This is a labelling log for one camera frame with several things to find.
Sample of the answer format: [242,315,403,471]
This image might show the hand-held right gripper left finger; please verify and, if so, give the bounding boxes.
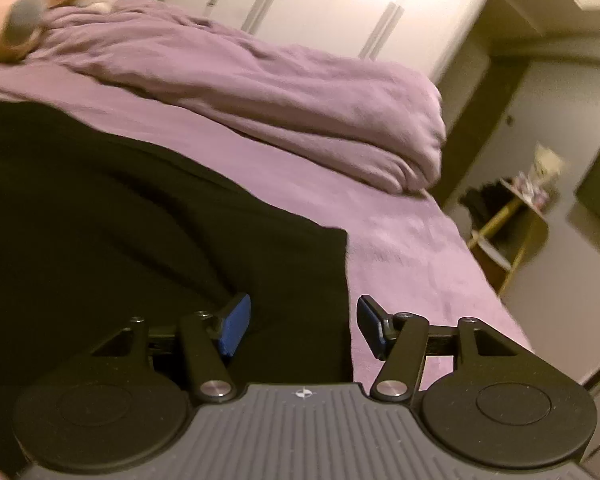
[91,292,254,404]

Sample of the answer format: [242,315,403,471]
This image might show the dark cloth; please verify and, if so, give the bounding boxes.
[459,182,512,232]

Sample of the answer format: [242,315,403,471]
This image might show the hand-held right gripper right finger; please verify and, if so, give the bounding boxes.
[355,294,520,404]

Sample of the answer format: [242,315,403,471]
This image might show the black long-sleeved sweater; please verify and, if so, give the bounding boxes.
[0,97,355,476]

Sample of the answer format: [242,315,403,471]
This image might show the white paper bag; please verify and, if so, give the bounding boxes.
[527,143,567,187]

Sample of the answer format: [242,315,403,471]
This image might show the purple duvet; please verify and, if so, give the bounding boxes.
[22,0,448,195]

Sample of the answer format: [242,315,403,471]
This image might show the white wardrobe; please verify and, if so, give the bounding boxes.
[100,0,508,83]

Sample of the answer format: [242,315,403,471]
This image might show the yellow side table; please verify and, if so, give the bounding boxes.
[467,178,551,297]

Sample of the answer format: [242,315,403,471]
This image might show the purple bed sheet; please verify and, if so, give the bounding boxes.
[0,62,537,386]

